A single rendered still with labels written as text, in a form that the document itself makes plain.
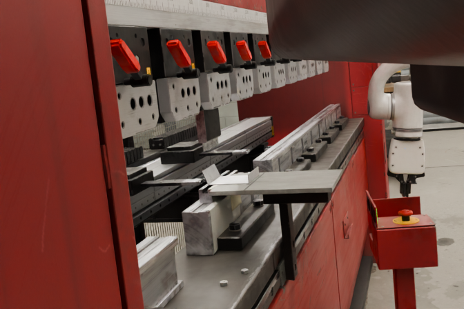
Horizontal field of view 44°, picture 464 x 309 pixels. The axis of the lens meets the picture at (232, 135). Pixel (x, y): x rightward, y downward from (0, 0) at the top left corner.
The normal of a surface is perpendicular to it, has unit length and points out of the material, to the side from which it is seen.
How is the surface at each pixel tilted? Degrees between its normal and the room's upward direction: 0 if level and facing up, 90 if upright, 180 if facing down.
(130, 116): 90
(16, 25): 90
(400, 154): 90
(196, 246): 90
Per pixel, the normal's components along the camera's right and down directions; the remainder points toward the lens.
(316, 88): -0.29, 0.15
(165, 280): 0.95, -0.06
